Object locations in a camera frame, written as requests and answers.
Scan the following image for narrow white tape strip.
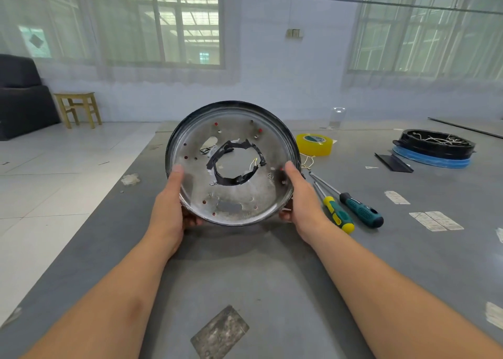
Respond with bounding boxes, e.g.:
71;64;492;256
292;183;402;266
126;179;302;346
384;190;411;205

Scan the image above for wide white tape strips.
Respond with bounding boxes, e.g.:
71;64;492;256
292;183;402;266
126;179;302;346
409;211;465;232

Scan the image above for black flat plate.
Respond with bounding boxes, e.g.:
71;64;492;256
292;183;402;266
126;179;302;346
375;153;414;173

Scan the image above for sheer white curtain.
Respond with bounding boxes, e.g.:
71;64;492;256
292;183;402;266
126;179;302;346
0;0;240;84
342;0;503;90

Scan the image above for red round appliance base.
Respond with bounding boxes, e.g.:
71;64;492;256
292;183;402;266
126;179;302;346
165;101;301;227

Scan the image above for worn white tape patch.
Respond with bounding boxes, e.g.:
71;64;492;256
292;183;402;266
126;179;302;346
485;301;503;330

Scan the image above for person's right forearm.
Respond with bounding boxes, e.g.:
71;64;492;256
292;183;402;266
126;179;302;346
310;223;503;359

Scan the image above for teal handle screwdriver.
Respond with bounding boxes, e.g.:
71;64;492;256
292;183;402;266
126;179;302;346
310;172;385;230

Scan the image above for small wooden stool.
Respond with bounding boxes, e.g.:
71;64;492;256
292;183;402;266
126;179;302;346
53;92;103;129

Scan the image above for person's left forearm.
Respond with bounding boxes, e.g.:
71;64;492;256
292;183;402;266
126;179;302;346
24;233;178;359

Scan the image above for black round appliance part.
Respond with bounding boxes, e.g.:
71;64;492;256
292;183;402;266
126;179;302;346
395;129;476;161

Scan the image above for yellow tape roll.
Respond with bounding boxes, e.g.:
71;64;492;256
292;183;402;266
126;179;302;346
296;133;335;158

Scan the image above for large barred window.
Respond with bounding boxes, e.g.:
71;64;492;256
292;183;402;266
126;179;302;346
349;0;503;77
24;0;223;67

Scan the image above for black armchair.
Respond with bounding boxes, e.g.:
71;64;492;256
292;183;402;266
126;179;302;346
0;53;61;141

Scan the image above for green yellow handle screwdriver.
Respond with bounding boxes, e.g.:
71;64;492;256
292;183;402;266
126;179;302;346
307;174;356;235

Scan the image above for person's right hand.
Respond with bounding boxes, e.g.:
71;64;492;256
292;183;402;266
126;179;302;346
278;161;333;246

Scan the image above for person's left hand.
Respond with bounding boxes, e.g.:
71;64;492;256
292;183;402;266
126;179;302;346
148;165;207;255

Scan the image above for blue ring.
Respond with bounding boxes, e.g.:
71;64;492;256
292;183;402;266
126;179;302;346
392;146;473;169

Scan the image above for thin black rod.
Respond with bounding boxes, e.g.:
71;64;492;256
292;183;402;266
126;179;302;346
428;117;503;140

